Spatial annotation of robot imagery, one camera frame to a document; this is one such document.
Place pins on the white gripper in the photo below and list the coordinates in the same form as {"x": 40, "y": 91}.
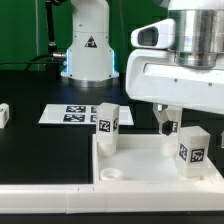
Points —
{"x": 152, "y": 76}

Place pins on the white square tabletop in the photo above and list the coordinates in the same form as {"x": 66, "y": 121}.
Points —
{"x": 138, "y": 158}

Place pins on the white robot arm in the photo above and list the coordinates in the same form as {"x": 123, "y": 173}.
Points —
{"x": 178, "y": 61}

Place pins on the white L-shaped obstacle fence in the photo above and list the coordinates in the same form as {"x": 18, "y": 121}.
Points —
{"x": 110, "y": 197}

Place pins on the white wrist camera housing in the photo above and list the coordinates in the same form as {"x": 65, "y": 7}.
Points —
{"x": 159, "y": 35}

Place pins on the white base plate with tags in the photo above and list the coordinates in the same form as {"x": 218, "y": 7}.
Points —
{"x": 73, "y": 114}

